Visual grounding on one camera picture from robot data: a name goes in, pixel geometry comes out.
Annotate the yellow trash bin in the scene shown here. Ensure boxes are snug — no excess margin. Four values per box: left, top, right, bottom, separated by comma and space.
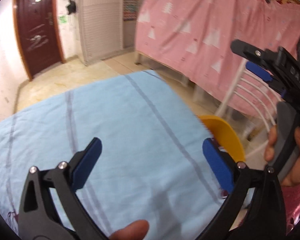
198, 115, 245, 163

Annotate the person's right hand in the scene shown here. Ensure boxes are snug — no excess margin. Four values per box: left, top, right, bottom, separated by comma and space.
263, 126, 300, 187

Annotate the person's left hand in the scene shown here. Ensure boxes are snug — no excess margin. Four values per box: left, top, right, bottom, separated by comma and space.
109, 220, 149, 240

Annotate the white metal chair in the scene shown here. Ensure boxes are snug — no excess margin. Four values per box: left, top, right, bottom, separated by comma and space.
215, 59, 281, 158

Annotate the light blue bed sheet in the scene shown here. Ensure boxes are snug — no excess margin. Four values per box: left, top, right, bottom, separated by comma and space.
0, 70, 224, 239

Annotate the pink tree-print curtain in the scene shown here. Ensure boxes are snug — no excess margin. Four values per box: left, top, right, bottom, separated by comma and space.
135, 0, 300, 101

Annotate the white slatted wardrobe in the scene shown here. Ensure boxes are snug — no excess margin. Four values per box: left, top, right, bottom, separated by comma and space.
76, 0, 135, 65

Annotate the dark red wooden door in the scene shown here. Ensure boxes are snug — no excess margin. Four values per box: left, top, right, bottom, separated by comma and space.
13, 0, 65, 80

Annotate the wooden bed frame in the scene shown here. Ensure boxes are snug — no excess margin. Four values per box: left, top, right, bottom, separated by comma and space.
134, 51, 197, 92

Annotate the colourful wall chart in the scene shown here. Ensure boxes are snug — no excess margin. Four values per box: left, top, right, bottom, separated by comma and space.
123, 0, 139, 21

